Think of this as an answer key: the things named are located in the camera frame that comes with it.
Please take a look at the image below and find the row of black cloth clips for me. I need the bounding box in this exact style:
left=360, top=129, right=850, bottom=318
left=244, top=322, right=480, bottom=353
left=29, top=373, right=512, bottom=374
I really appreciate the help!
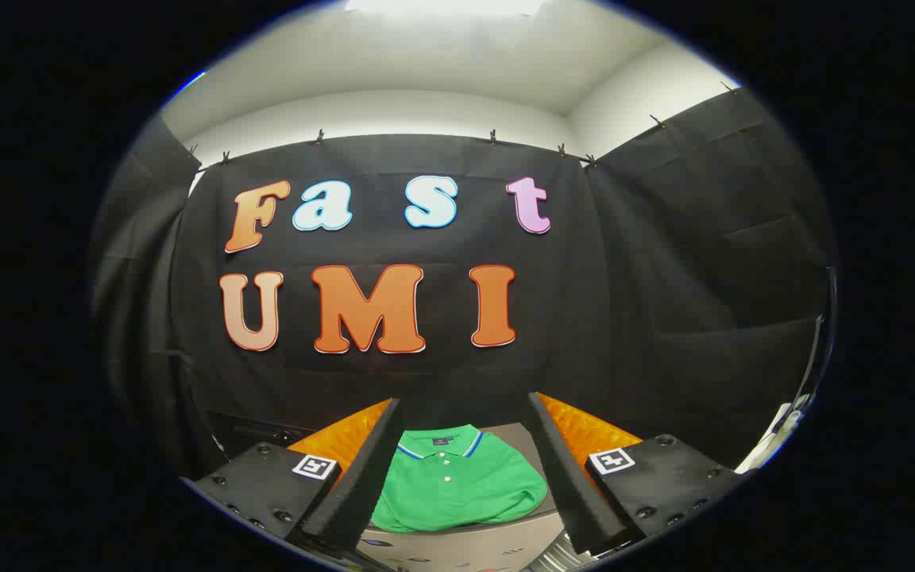
left=187, top=79, right=740, bottom=169

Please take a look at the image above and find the black metal pole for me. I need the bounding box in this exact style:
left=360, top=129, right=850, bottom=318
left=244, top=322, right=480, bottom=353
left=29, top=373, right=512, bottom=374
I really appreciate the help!
left=791, top=266, right=838, bottom=422

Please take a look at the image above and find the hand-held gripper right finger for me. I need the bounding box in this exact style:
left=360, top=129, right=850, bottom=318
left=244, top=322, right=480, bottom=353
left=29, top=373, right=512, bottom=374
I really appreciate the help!
left=527, top=391, right=748, bottom=555

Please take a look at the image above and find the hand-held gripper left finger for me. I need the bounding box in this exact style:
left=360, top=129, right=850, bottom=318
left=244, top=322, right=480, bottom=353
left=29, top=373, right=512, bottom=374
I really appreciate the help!
left=181, top=397, right=405, bottom=557

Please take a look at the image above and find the green polo shirt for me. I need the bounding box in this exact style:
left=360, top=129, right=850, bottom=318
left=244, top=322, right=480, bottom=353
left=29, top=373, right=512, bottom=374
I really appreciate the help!
left=370, top=423, right=547, bottom=533

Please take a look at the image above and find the white panel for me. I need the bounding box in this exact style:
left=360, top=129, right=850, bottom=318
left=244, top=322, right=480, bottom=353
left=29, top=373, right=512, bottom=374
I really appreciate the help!
left=735, top=401, right=812, bottom=473

